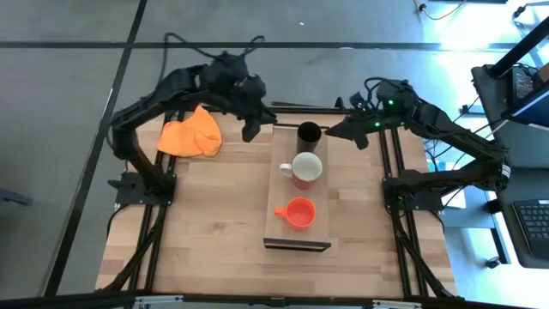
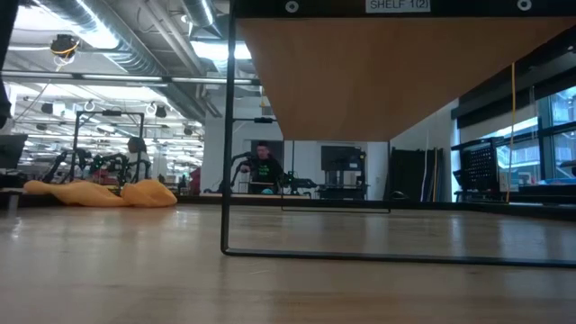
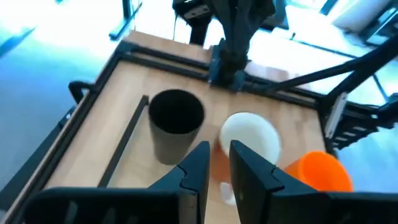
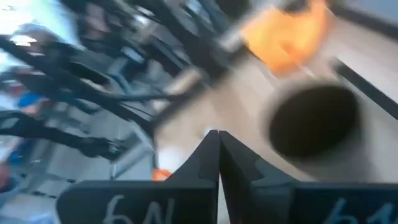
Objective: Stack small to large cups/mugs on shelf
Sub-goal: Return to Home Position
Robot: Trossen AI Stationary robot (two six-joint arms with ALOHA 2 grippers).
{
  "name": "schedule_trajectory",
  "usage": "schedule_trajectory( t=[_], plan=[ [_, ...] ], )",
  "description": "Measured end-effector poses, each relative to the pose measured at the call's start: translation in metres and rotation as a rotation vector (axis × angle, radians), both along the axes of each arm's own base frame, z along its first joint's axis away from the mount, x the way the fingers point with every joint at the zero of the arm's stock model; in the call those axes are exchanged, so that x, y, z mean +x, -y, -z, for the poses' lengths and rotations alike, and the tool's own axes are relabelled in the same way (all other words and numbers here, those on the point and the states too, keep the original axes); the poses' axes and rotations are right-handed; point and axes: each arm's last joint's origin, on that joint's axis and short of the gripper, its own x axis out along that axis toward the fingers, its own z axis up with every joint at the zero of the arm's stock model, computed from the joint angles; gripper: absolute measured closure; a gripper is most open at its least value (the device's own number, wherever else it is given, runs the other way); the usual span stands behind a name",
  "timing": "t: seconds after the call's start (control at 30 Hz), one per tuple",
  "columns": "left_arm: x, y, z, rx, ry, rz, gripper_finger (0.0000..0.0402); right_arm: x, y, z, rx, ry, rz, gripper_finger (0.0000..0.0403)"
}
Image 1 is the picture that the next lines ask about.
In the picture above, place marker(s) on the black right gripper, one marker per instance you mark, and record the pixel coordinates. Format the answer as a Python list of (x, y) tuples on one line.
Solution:
[(377, 118)]

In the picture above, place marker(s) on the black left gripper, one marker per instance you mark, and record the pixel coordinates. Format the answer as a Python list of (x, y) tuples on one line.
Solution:
[(251, 94)]

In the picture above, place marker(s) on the tall black tumbler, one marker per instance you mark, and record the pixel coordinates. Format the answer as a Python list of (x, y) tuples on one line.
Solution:
[(309, 135)]

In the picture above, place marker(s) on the red mug white inside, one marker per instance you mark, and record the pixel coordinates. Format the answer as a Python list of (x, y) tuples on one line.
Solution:
[(305, 169)]

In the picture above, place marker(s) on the small orange plastic cup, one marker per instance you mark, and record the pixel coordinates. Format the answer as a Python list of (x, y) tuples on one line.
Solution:
[(300, 213)]

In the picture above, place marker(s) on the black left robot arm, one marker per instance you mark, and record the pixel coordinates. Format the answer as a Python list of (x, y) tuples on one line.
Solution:
[(141, 111)]

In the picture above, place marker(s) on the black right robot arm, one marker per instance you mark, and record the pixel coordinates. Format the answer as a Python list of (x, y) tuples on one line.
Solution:
[(463, 141)]

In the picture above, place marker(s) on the black floor bar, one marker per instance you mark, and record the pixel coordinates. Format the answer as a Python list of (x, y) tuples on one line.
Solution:
[(300, 104)]

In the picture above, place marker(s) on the orange cloth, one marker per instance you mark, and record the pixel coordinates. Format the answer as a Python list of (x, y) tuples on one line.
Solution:
[(191, 135)]

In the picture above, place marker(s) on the wooden tray board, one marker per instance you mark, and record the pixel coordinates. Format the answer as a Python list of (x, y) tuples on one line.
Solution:
[(296, 238)]

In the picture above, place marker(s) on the grey side table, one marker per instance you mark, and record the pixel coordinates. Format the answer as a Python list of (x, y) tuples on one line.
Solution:
[(527, 141)]

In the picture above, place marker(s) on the black rig beam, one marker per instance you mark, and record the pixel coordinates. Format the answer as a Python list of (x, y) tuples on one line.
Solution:
[(274, 301)]

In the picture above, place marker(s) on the dark grey desk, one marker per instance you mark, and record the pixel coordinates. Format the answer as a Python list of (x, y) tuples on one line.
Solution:
[(506, 232)]

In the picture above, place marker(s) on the black diagonal pole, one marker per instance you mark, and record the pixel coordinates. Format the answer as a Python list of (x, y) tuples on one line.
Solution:
[(519, 49)]

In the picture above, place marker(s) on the black keyboard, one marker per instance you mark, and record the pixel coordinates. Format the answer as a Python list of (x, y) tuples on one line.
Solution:
[(534, 225)]

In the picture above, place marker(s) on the black aluminium table frame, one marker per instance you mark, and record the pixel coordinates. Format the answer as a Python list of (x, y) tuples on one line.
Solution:
[(309, 112)]

